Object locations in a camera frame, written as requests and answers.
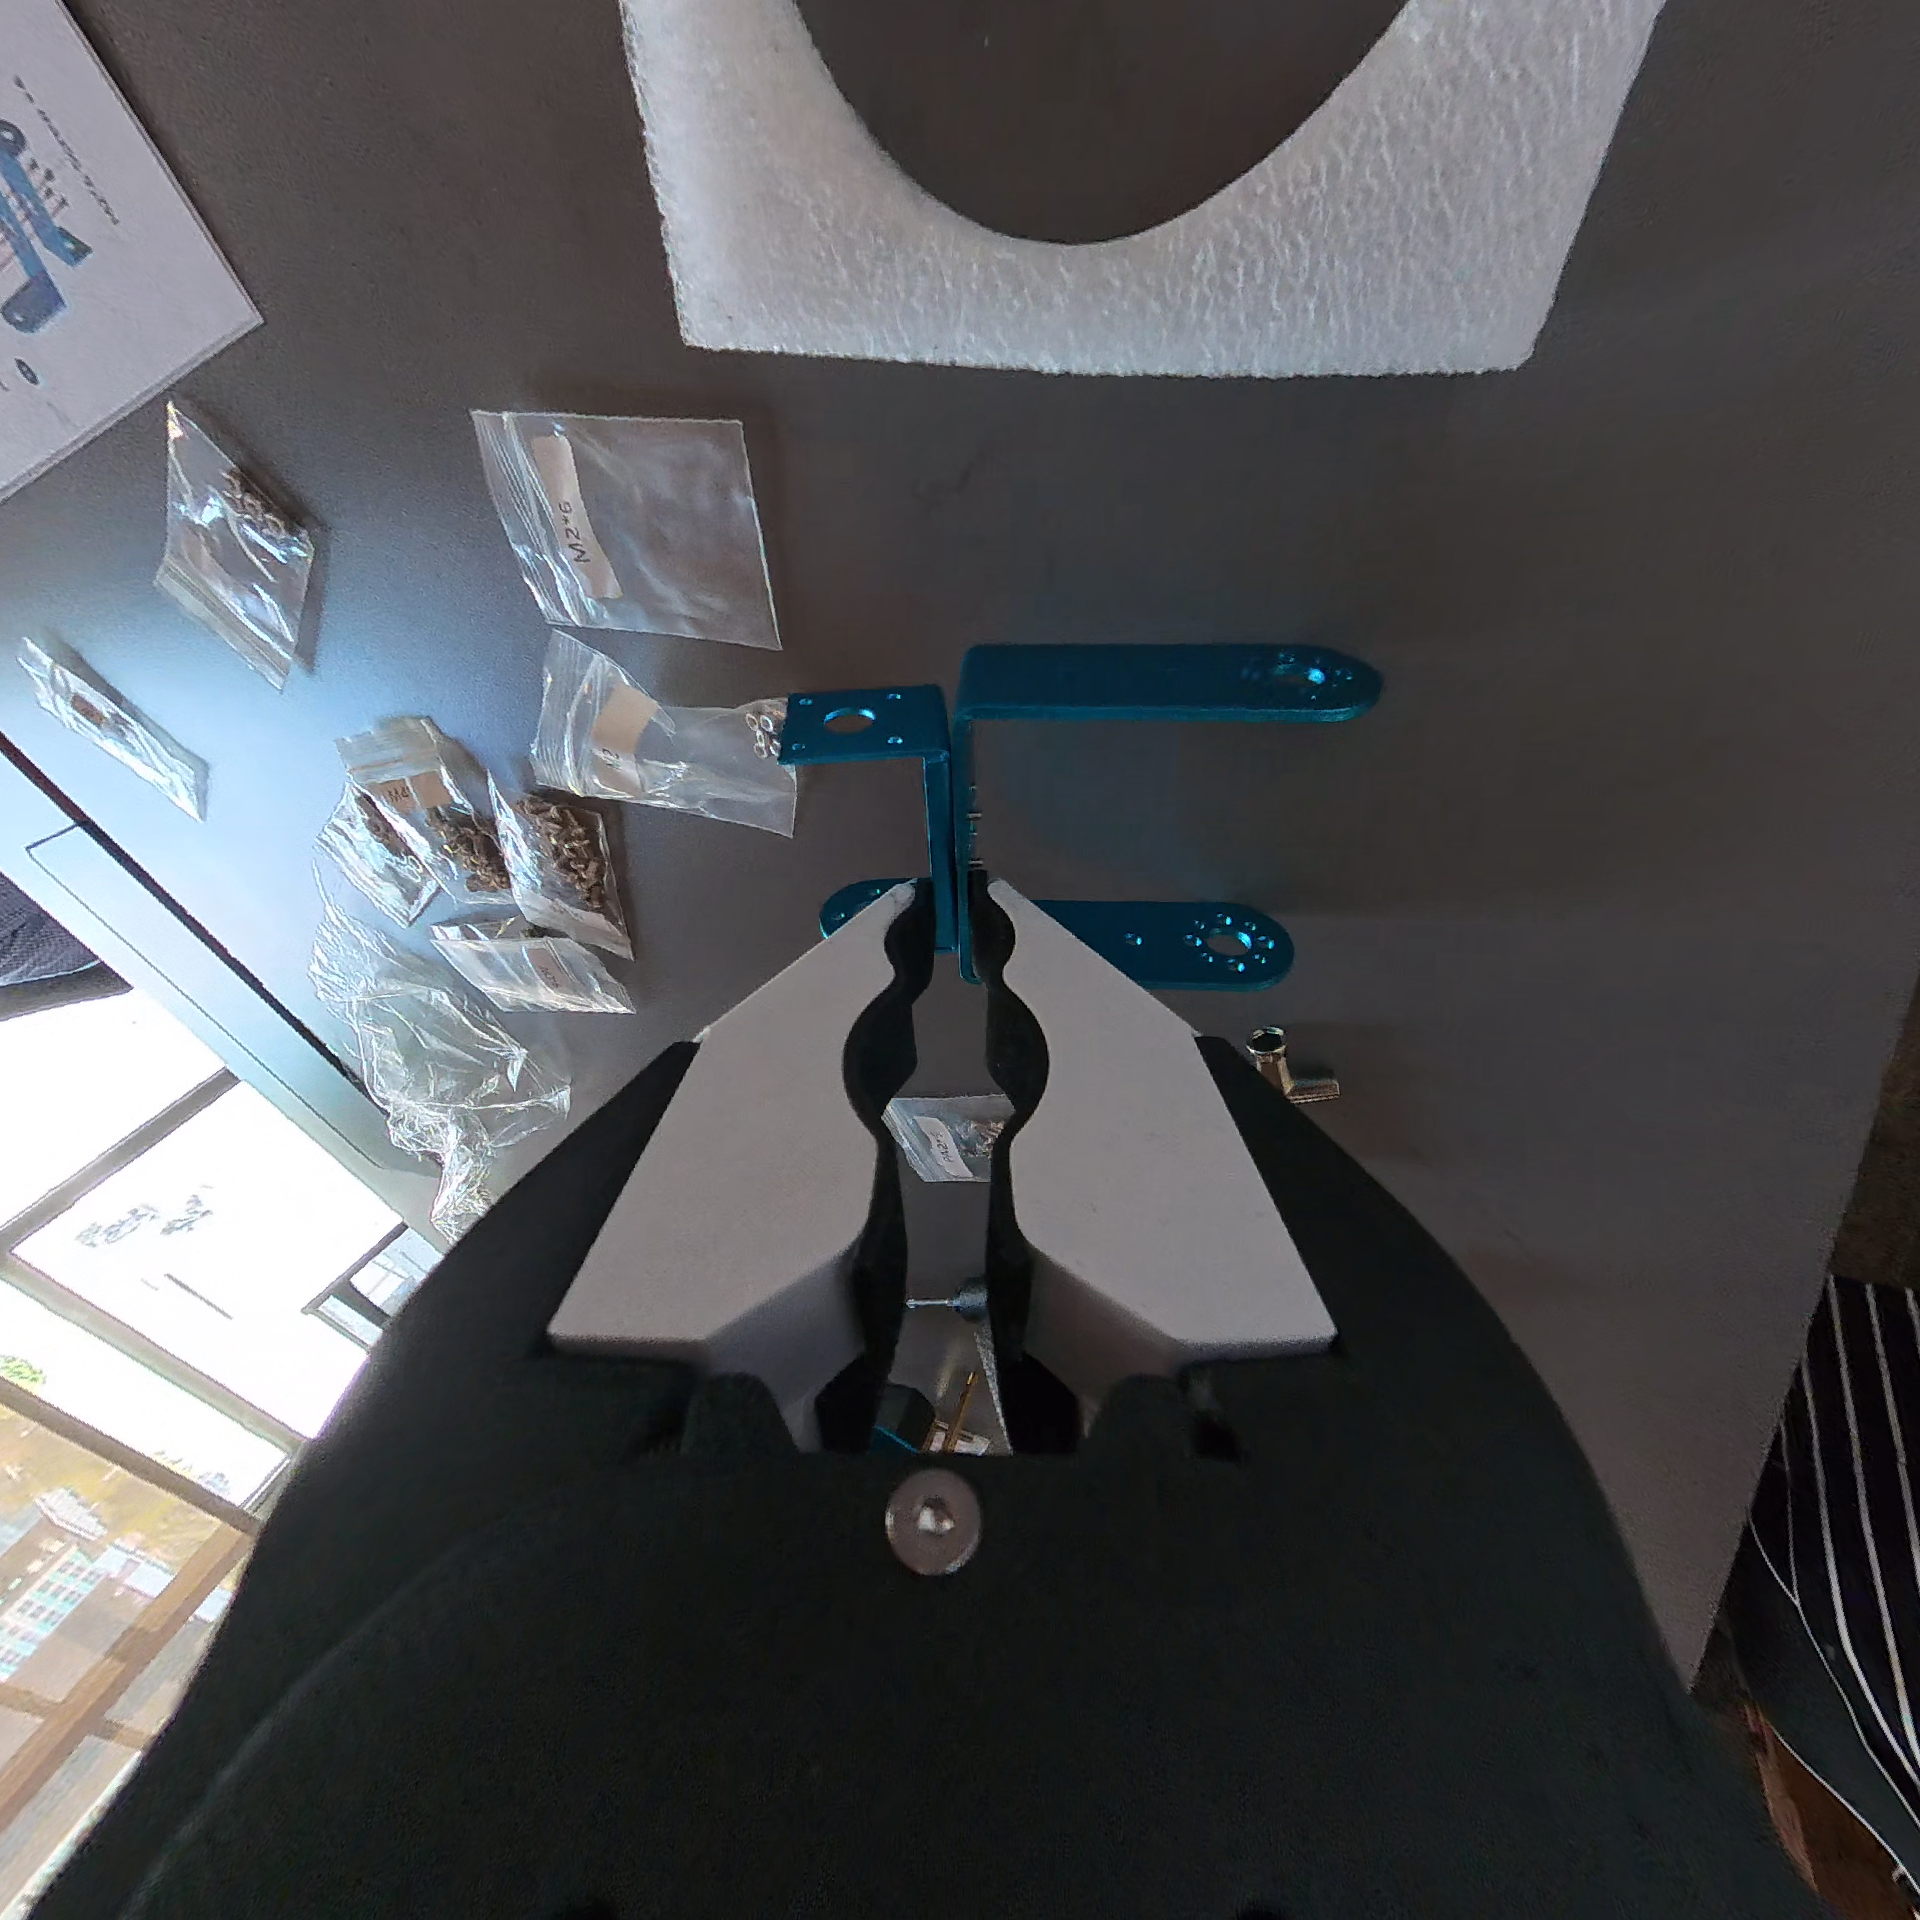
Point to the empty crumpled plastic bag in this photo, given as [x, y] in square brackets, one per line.
[436, 1079]

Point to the large labelled clear plastic bag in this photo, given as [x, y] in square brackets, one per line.
[661, 524]

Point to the small screwdriver tool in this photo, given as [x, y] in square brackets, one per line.
[963, 1418]

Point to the labelled bag of nuts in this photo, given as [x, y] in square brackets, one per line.
[645, 735]

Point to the grey desk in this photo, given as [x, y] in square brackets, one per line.
[1500, 524]

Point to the white foam packing piece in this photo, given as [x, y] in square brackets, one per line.
[750, 196]

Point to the narrow plastic bag of parts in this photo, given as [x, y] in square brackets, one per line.
[114, 727]

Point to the small bag of screws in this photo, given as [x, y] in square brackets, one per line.
[950, 1142]

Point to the large window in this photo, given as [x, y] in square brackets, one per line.
[119, 1277]

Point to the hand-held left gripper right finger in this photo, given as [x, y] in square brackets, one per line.
[1155, 1201]

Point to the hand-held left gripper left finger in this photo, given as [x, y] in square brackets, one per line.
[722, 1201]

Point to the silver metal elbow fitting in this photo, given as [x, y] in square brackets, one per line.
[1292, 1062]

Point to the small metal pin tool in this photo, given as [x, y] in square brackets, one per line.
[961, 1298]

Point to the printed instruction sheet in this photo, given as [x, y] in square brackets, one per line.
[107, 300]

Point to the black white striped cloth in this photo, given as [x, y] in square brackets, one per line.
[1846, 1501]

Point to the blue metal bracket assembly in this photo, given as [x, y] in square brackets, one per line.
[1141, 682]

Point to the plastic bag of screws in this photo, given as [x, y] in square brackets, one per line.
[564, 869]
[242, 540]
[412, 820]

